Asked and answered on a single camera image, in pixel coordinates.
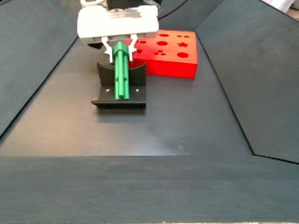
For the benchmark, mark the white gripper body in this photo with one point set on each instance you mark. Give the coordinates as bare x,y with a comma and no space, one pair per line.
97,23

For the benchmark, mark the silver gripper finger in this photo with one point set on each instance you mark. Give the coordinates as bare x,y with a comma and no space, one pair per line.
108,49
132,46

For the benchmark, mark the green three-prong object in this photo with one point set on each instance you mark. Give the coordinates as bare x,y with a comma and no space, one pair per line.
120,56

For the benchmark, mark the black curved fixture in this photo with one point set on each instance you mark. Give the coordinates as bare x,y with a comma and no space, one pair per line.
136,85

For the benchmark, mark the red shape-sorter block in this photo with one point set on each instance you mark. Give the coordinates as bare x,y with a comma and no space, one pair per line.
168,54

